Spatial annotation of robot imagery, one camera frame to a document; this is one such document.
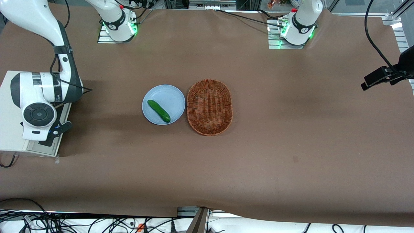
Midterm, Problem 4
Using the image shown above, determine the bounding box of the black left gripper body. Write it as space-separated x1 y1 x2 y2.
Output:
390 45 414 86

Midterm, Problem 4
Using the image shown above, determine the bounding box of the toaster oven glass door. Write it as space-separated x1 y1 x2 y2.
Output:
27 101 72 158

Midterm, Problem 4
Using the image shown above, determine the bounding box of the white toaster oven body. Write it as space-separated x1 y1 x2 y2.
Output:
0 71 73 158

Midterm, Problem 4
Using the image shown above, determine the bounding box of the brown table cover sheet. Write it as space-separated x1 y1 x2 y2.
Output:
0 0 414 227

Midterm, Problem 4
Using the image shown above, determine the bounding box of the brown wicker basket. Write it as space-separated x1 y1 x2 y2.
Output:
187 79 233 136

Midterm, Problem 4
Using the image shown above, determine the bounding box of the grey metal equipment box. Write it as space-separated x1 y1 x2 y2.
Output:
189 0 237 10

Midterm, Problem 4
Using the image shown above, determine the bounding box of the light blue plate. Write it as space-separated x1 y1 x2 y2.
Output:
142 84 186 126

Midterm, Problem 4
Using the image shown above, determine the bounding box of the green cucumber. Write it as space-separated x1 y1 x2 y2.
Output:
147 99 171 123

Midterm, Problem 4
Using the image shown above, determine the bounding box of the aluminium frame rail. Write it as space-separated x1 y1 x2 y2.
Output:
392 22 414 95

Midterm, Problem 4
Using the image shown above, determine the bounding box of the aluminium corner bracket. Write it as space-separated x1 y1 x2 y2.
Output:
382 15 403 26

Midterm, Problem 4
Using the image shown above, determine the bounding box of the black left camera cable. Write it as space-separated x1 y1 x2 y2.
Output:
364 0 398 71

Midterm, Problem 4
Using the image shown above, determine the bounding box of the short black table cable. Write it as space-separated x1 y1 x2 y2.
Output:
257 9 282 20

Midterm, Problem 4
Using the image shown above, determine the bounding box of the long black table cable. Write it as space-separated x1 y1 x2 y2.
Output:
213 9 287 29

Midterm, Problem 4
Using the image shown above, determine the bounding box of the aluminium camera post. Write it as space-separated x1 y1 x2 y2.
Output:
189 207 210 233

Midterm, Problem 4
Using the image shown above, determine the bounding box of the aluminium table edge bracket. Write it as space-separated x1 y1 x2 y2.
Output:
177 206 198 217

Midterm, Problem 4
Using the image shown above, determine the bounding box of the black arm base cable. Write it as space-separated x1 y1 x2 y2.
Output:
128 0 154 20

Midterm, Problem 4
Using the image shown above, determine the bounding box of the black hanging cable loop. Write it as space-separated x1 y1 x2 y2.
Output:
60 0 70 29

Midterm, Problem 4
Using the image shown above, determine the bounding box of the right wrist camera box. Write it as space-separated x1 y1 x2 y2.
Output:
48 121 72 140

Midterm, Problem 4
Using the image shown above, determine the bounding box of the black floor cable arc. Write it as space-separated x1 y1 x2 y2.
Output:
0 198 49 215

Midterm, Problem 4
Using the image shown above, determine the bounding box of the black oven power cable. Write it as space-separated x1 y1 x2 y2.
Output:
0 155 16 168

